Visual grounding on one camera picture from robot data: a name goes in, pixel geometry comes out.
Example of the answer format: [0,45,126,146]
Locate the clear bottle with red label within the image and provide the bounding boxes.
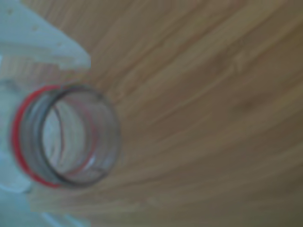
[9,82,121,191]

